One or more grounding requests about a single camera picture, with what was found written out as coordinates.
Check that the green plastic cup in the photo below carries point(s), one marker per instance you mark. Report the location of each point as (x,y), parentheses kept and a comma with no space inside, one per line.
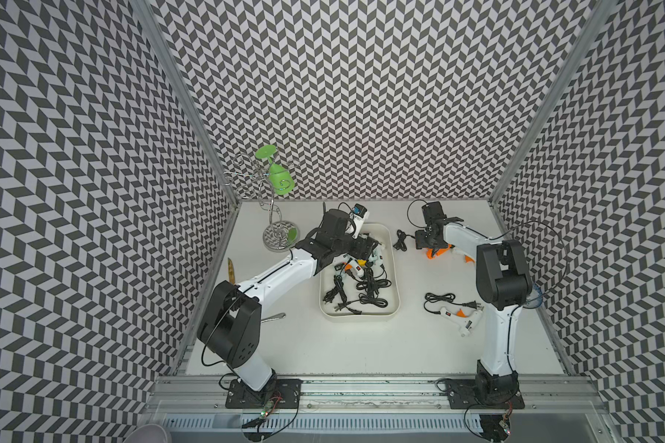
(279,177)

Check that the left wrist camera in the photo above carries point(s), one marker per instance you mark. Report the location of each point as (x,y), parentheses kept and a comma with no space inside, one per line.
(359,216)

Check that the cream plastic storage box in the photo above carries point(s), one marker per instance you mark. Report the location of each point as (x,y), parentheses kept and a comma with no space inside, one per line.
(354,290)

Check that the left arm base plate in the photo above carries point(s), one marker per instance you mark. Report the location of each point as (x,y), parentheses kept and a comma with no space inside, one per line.
(263,394)

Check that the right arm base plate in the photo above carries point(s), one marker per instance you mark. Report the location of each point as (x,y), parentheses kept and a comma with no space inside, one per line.
(462,393)

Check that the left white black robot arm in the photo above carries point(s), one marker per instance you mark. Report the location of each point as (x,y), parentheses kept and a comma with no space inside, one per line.
(230,327)

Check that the silver metal knife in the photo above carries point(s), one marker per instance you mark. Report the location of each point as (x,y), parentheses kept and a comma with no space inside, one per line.
(274,318)

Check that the blue patterned ceramic bowl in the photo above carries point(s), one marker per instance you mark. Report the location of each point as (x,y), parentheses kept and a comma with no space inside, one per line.
(535,299)

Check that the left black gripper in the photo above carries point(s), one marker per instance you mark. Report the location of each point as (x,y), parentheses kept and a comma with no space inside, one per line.
(364,246)

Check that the small white glue gun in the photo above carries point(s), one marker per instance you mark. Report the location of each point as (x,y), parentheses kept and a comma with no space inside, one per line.
(360,269)

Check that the aluminium rail frame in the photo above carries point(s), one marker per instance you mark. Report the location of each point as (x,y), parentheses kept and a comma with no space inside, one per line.
(548,408)

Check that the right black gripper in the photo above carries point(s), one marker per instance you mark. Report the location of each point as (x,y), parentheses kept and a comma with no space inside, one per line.
(421,240)

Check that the wooden yellow knife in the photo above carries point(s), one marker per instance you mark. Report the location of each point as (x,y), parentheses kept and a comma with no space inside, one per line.
(231,271)

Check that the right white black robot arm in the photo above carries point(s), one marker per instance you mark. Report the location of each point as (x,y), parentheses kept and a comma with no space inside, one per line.
(502,282)

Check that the orange glue gun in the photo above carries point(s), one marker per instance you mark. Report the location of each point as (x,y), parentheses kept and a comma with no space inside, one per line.
(432,253)

